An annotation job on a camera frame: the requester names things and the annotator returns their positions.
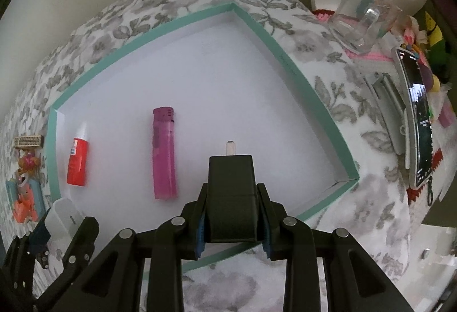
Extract blue orange toy knife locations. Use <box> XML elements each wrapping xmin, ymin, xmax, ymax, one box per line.
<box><xmin>5</xmin><ymin>180</ymin><xmax>39</xmax><ymax>224</ymax></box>

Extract white plug adapter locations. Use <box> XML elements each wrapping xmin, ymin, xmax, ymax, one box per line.
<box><xmin>44</xmin><ymin>198</ymin><xmax>83</xmax><ymax>250</ymax></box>

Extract blue pink toy block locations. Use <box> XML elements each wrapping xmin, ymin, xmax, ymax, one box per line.
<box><xmin>28</xmin><ymin>178</ymin><xmax>46</xmax><ymax>216</ymax></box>

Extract orange pink toy figure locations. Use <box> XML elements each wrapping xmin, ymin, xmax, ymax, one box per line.
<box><xmin>17</xmin><ymin>150</ymin><xmax>41</xmax><ymax>177</ymax></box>

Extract red glue bottle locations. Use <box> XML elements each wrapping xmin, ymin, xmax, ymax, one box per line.
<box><xmin>67</xmin><ymin>122</ymin><xmax>89</xmax><ymax>187</ymax></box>

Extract pink lighter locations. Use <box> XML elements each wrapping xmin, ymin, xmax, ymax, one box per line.
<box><xmin>152</xmin><ymin>106</ymin><xmax>177</xmax><ymax>200</ymax></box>

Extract black cube charger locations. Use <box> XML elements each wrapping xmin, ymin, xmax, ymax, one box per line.
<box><xmin>205</xmin><ymin>140</ymin><xmax>259</xmax><ymax>243</ymax></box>

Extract white smart band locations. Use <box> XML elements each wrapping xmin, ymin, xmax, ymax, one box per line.
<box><xmin>18</xmin><ymin>175</ymin><xmax>29</xmax><ymax>194</ymax></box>

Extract floral grey white blanket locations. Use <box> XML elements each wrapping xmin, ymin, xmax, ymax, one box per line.
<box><xmin>1</xmin><ymin>0</ymin><xmax>411</xmax><ymax>280</ymax></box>

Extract crochet mat red white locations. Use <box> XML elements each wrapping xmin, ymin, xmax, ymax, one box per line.
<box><xmin>314</xmin><ymin>8</ymin><xmax>447</xmax><ymax>206</ymax></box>

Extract grey phone stand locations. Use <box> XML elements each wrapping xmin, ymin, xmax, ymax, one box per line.
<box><xmin>365</xmin><ymin>72</ymin><xmax>410</xmax><ymax>169</ymax></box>

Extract smartphone with lit screen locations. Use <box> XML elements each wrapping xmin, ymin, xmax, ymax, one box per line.
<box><xmin>393</xmin><ymin>48</ymin><xmax>433</xmax><ymax>189</ymax></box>

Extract teal shallow box tray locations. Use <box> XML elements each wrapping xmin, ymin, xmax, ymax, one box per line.
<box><xmin>46</xmin><ymin>5</ymin><xmax>355</xmax><ymax>251</ymax></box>

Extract colourful toys pile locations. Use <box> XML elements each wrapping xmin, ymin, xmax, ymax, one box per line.
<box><xmin>399</xmin><ymin>10</ymin><xmax>456</xmax><ymax>127</ymax></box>

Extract clear glass cup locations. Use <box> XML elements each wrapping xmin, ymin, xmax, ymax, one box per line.
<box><xmin>328</xmin><ymin>0</ymin><xmax>403</xmax><ymax>55</ymax></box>

